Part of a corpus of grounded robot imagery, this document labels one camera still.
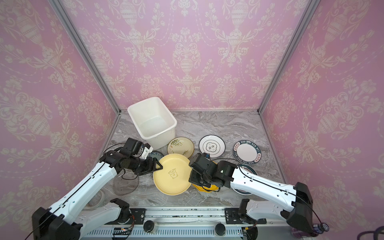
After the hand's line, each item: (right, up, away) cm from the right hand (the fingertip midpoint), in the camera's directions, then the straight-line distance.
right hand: (189, 179), depth 71 cm
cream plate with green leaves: (-7, +12, +29) cm, 32 cm away
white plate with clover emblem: (+15, +13, +29) cm, 35 cm away
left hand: (-16, +4, +4) cm, 16 cm away
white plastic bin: (-28, +28, +43) cm, 59 cm away
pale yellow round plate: (-8, -1, +2) cm, 8 cm away
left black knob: (-17, -17, -7) cm, 25 cm away
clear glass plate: (-37, -7, +15) cm, 41 cm away
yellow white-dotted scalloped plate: (+7, 0, -11) cm, 13 cm away
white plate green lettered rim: (+37, +8, +26) cm, 46 cm away
